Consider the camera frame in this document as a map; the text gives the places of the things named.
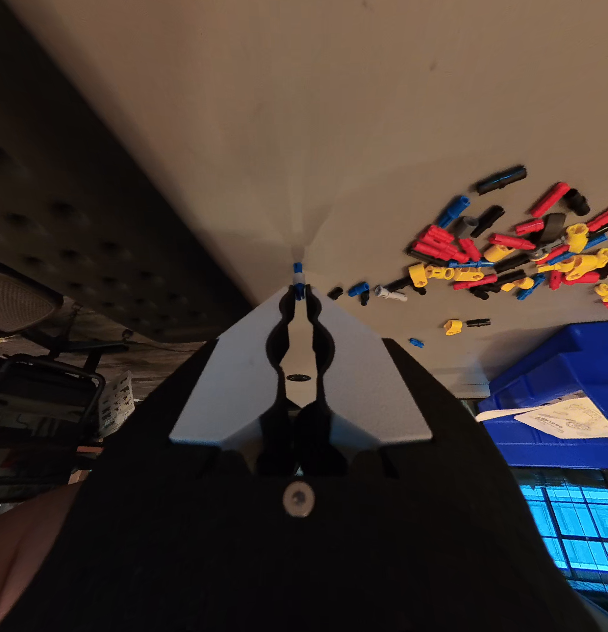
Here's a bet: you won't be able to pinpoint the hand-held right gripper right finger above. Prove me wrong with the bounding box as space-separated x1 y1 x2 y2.
305 285 434 458

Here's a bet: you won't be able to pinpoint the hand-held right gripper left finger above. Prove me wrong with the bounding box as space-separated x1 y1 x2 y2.
170 285 292 458

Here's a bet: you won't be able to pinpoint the pile of small coloured pins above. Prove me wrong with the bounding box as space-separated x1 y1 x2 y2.
328 164 608 350

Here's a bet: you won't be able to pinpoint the person's right forearm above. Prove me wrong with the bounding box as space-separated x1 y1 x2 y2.
0 480 84 619

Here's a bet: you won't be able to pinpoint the grey desk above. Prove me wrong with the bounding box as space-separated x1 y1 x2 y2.
8 0 608 401

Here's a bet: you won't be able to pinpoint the printed paper sheet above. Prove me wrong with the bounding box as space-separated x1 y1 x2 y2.
99 369 137 438

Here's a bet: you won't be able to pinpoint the blue plastic bin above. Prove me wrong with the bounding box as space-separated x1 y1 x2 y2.
476 321 608 471

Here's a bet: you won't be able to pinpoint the black office chair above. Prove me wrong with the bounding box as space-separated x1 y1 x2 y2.
0 267 108 500

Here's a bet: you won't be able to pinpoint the crumpled white paper bags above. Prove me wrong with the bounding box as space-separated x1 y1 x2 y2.
475 391 608 438

